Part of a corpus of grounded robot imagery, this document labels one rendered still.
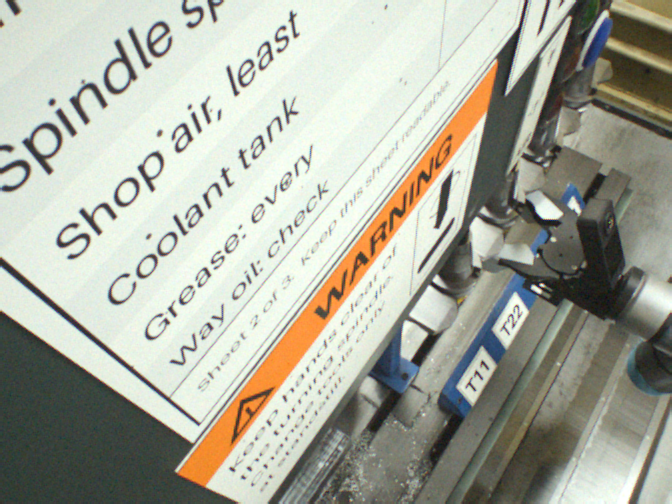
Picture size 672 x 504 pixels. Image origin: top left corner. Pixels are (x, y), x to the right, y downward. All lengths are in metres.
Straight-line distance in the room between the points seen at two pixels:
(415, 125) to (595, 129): 1.23
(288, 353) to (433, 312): 0.51
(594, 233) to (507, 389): 0.38
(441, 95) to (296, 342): 0.08
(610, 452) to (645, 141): 0.64
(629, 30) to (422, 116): 1.13
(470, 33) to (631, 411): 1.11
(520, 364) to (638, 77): 0.64
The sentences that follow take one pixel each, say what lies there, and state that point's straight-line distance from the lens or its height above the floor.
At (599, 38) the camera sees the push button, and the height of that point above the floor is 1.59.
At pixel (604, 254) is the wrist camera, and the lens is 0.71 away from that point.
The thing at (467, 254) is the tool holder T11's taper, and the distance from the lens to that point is 0.63.
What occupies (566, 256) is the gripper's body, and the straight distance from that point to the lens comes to 0.75.
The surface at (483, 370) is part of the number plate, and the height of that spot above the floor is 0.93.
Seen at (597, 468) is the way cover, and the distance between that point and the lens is 1.17.
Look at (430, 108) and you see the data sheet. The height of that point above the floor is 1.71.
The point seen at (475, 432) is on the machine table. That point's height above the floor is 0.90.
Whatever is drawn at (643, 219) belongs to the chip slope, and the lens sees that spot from 1.34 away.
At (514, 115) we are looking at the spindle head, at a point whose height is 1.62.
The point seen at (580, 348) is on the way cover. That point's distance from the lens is 1.24.
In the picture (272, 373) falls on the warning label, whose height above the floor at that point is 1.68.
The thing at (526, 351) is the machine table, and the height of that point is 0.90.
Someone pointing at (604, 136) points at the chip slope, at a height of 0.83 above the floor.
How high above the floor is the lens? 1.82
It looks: 61 degrees down
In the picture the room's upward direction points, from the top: 8 degrees counter-clockwise
